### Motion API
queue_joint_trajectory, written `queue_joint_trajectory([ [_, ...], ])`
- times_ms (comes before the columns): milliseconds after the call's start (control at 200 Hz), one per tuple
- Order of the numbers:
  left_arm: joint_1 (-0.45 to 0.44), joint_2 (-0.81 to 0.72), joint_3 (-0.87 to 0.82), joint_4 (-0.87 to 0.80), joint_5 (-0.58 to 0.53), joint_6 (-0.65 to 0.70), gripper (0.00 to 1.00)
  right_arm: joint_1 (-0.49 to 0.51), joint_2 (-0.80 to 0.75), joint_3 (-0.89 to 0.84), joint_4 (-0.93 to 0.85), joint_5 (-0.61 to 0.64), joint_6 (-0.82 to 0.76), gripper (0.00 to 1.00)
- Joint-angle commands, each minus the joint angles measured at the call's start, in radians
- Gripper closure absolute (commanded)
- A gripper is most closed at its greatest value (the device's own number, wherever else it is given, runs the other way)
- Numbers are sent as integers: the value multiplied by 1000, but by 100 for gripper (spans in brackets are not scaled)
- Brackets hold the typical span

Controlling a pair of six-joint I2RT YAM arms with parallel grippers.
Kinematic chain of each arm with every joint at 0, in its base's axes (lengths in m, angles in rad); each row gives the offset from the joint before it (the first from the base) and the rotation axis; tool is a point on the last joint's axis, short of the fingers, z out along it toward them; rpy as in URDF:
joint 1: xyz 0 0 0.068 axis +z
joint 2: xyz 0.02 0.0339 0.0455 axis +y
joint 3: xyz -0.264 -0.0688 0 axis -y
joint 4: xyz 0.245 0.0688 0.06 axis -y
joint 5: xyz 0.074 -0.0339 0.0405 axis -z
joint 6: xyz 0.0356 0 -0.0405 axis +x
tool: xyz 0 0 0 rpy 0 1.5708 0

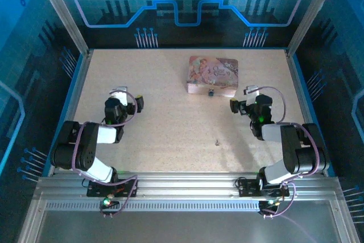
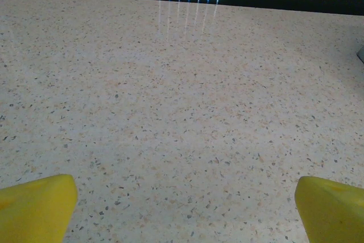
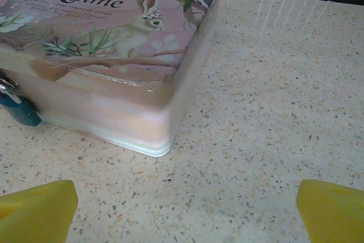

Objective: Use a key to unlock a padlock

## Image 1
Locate pink illustrated tin box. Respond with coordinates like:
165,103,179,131
187,56,239,98

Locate blue table edge trim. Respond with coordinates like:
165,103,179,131
42,52,86,176

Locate small lit controller board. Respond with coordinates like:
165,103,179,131
258,199,282,219
99,194,121,219

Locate grey metal cover panel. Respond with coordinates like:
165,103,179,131
18,191,361,243

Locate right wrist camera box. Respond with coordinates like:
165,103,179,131
243,85,261,106

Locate aluminium table side rail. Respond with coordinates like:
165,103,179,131
47,50,94,176
285,49,324,153

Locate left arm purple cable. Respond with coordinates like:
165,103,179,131
71,90,139,219

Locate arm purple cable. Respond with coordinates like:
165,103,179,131
261,85,320,219
71,90,139,219

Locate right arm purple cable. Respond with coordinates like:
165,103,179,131
261,85,320,219

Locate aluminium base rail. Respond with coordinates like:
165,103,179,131
33,171,345,201

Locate slotted grey cable duct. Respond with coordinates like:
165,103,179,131
44,200,262,213

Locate aluminium frame post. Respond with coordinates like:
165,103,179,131
31,0,91,56
286,0,342,56

